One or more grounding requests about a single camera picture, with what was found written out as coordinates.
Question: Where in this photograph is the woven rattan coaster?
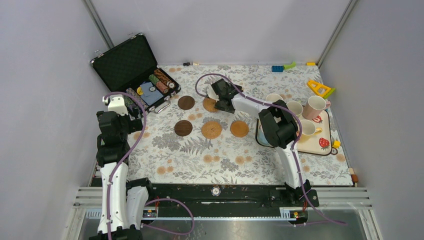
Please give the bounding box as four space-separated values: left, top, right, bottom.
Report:
201 121 222 140
202 97 219 113

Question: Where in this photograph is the dark wooden coaster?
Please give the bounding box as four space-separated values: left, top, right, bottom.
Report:
177 95 195 110
174 120 193 137

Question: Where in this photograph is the light wooden coaster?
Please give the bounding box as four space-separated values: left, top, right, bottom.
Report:
230 120 249 138

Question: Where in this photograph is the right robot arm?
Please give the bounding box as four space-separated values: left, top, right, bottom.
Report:
206 78 310 206

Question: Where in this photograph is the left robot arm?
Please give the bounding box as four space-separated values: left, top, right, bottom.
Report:
92 92 155 240

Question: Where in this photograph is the black poker chip case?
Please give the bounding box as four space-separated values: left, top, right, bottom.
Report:
90 33 181 112

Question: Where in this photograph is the blue toy brick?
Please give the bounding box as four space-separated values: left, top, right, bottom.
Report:
271 65 285 73

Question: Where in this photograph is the floral tablecloth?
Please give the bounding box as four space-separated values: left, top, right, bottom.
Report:
124 64 355 187

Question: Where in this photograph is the light green ceramic mug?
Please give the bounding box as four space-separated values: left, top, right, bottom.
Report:
286 101 304 118

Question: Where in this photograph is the green toy block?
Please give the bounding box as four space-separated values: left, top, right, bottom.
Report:
283 61 297 71

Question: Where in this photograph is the pink ceramic mug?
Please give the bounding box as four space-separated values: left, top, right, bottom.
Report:
301 95 331 120

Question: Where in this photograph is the yellow toy triangle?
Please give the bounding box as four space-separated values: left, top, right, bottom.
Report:
306 79 336 99

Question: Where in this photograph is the strawberry print tray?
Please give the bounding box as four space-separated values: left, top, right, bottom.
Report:
255 100 333 157

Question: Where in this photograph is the yellow cube by tray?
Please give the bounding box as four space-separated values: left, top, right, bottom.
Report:
332 140 341 149

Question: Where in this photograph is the brown object table corner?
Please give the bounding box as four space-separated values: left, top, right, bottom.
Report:
348 167 359 184

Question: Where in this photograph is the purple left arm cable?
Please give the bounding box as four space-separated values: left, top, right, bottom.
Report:
104 91 196 240

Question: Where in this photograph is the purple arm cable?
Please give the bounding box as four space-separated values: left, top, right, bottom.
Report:
104 91 196 240
194 73 347 227

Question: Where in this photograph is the blue handled white mug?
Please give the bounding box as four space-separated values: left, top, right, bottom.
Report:
256 127 270 147

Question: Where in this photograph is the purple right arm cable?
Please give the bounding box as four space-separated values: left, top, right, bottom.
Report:
194 73 347 227

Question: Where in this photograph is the yellow handled mug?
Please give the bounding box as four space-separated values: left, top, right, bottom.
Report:
299 119 323 142

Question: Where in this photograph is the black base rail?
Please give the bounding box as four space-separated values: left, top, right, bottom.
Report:
124 180 320 220

